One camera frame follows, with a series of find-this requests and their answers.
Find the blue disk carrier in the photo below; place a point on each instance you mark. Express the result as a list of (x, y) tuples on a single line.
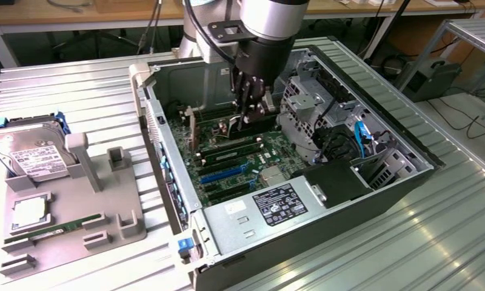
[(62, 122)]

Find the grey parts rack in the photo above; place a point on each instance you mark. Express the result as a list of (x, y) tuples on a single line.
[(72, 218)]

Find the metal slat table frame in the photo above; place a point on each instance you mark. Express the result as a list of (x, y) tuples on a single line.
[(473, 33)]

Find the black expansion slot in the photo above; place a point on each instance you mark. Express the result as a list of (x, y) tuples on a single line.
[(228, 192), (220, 168)]

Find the grey metal disk bay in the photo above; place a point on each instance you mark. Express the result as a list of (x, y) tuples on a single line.
[(306, 115)]

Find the open black PC case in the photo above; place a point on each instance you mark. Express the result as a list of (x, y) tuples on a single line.
[(266, 266)]

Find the grey power supply unit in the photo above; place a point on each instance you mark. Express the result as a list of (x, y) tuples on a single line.
[(242, 224)]

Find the graphics card with metal bracket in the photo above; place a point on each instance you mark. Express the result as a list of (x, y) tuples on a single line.
[(254, 128)]

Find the blue case latch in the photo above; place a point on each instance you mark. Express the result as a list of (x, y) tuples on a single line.
[(184, 245)]

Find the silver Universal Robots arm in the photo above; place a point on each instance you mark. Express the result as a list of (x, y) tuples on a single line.
[(274, 18)]

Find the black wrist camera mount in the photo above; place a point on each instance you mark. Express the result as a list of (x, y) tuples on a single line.
[(222, 34)]

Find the wooden desk with white frame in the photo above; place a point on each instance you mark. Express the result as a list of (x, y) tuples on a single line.
[(64, 16)]

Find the green motherboard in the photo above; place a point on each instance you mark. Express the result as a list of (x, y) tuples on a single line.
[(266, 154)]

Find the RAM stick with white label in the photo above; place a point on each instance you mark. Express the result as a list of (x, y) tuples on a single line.
[(232, 154)]

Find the blue expansion slot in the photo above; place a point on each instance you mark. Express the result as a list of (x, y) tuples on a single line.
[(222, 174)]

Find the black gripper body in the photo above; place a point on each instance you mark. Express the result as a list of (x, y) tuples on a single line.
[(266, 57)]

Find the small silver heat sink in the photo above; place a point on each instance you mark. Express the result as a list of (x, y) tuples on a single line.
[(272, 176)]

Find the silver hard disk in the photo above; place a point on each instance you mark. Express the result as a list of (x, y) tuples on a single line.
[(28, 151)]

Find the green RAM stick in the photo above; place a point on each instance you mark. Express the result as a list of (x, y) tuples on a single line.
[(56, 232)]

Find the silver CPU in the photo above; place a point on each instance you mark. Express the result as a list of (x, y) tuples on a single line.
[(29, 213)]

